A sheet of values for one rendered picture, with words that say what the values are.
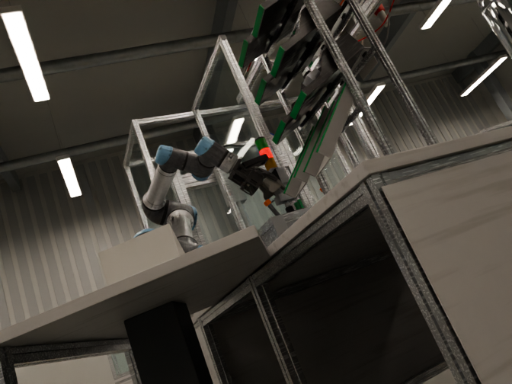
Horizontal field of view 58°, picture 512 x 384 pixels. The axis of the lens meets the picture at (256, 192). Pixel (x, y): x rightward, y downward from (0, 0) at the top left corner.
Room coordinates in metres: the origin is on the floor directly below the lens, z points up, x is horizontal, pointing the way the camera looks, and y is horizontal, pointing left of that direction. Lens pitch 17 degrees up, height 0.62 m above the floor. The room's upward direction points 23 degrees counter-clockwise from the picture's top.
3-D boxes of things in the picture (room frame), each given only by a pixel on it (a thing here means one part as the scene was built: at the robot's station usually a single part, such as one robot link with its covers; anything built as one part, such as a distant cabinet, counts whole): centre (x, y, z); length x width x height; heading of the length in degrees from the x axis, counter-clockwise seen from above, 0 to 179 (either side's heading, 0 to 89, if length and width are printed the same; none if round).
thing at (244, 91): (1.88, -0.13, 1.46); 0.03 x 0.03 x 1.00; 28
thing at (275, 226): (1.82, 0.18, 0.91); 0.89 x 0.06 x 0.11; 28
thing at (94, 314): (1.45, 0.38, 0.84); 0.90 x 0.70 x 0.03; 0
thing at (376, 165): (1.86, -0.48, 0.84); 1.50 x 1.41 x 0.03; 28
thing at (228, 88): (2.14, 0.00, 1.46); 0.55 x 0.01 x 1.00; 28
